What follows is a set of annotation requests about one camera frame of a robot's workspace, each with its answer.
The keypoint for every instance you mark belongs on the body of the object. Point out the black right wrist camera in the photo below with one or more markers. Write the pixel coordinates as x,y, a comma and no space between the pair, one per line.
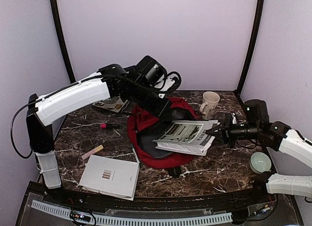
256,110

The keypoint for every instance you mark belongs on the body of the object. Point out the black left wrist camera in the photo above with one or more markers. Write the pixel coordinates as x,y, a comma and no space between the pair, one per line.
151,70

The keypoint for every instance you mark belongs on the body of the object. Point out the white booklet with stripes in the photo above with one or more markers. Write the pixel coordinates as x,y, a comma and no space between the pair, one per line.
112,177

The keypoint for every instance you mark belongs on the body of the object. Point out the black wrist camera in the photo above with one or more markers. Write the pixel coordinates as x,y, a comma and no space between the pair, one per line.
256,110
151,70

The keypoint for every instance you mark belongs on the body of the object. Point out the pink capped black marker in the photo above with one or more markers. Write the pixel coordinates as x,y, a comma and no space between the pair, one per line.
109,126

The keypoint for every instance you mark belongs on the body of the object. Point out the white slotted cable duct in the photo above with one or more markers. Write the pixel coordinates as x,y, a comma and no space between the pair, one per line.
118,218

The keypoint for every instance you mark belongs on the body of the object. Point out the white pen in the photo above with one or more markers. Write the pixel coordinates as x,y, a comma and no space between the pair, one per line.
135,154

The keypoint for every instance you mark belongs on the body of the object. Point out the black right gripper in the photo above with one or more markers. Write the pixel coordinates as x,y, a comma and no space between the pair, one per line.
226,127

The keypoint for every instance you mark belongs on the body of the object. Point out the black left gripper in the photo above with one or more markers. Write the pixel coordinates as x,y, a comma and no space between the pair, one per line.
160,112

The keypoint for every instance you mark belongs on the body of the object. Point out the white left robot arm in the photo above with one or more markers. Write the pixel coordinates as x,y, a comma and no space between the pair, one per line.
137,85

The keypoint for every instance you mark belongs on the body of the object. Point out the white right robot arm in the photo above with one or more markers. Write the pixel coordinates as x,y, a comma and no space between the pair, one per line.
279,137

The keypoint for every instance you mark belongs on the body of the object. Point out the red backpack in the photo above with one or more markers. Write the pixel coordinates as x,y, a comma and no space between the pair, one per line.
143,128

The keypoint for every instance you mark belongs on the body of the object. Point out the grey black and white magazine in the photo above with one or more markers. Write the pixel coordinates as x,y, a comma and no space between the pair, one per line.
187,137

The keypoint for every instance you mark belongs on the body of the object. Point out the pink yellow highlighter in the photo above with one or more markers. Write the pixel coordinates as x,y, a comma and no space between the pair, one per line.
92,152

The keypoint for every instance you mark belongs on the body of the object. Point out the white mug with red pattern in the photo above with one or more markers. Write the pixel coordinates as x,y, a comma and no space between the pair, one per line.
210,101

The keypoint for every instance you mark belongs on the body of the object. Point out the floral patterned square plate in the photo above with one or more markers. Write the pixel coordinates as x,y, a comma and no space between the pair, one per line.
115,104

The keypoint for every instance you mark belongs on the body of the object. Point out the black enclosure frame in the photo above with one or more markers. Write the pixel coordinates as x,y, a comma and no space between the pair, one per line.
156,201

